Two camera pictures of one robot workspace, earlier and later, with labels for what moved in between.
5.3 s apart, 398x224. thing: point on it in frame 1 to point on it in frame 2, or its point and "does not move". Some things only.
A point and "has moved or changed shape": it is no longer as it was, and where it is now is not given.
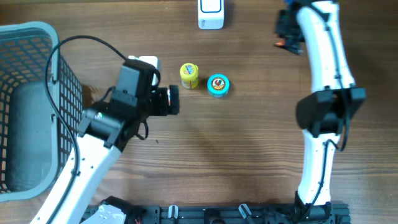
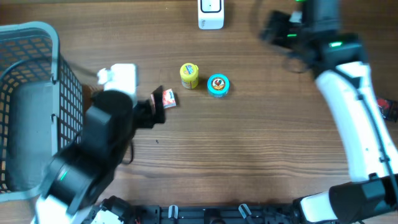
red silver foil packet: [281, 43] has moved or changed shape
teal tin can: [218, 86] does not move
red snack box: [168, 93] does not move
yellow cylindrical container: [189, 76] does not move
